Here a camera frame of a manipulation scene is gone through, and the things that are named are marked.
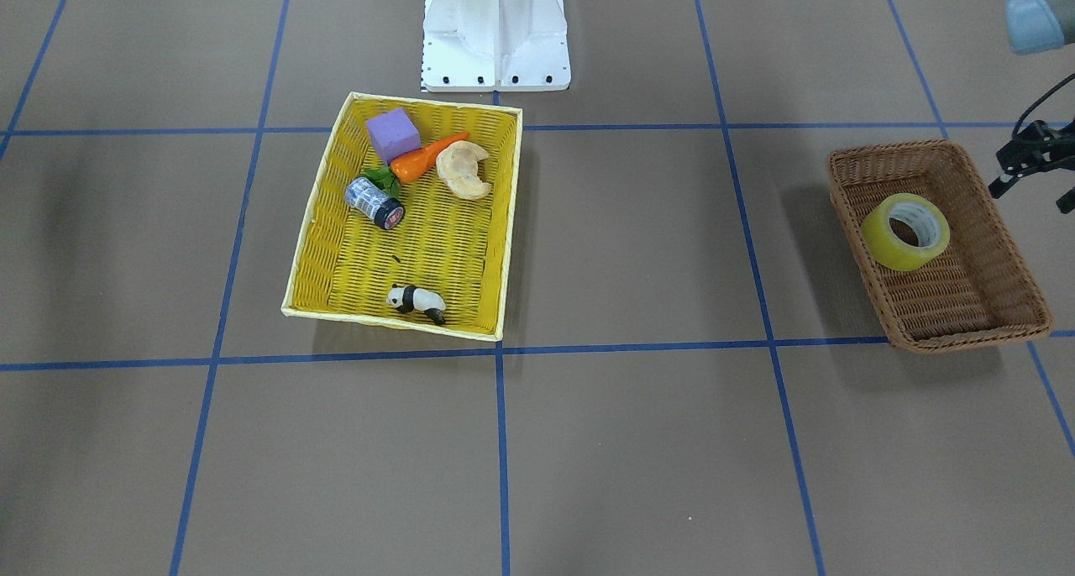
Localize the yellow tape roll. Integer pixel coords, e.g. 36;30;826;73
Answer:
861;192;951;271

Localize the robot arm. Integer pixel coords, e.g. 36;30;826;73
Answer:
1004;0;1074;55

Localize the yellow woven basket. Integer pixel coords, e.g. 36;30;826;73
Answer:
281;92;525;342

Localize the brown wicker basket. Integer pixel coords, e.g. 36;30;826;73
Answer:
828;139;1054;354

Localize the panda figurine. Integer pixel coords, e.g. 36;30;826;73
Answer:
386;285;447;325

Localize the toy croissant bread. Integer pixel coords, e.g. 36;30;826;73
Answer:
435;140;495;201

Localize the orange toy carrot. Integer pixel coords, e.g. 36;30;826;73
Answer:
389;132;471;185

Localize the small black labelled can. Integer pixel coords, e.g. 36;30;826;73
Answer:
344;175;406;229

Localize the purple foam cube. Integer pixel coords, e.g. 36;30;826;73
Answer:
364;107;422;165

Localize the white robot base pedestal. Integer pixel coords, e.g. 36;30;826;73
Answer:
420;0;572;92

